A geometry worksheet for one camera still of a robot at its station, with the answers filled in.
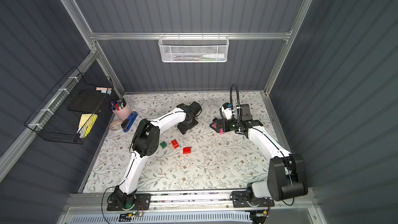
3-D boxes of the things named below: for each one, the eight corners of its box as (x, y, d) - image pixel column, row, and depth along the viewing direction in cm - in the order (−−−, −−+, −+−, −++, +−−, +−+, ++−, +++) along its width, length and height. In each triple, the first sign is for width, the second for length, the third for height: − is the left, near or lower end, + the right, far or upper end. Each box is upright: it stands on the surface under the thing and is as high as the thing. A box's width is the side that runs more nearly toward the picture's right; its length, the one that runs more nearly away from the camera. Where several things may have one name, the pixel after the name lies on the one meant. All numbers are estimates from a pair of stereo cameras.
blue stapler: (121, 131, 101) (119, 127, 98) (132, 114, 110) (130, 110, 107) (127, 132, 101) (125, 128, 97) (138, 115, 109) (135, 111, 106)
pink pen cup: (118, 121, 107) (108, 108, 96) (122, 111, 112) (113, 98, 101) (130, 121, 107) (121, 108, 96) (133, 111, 112) (126, 98, 101)
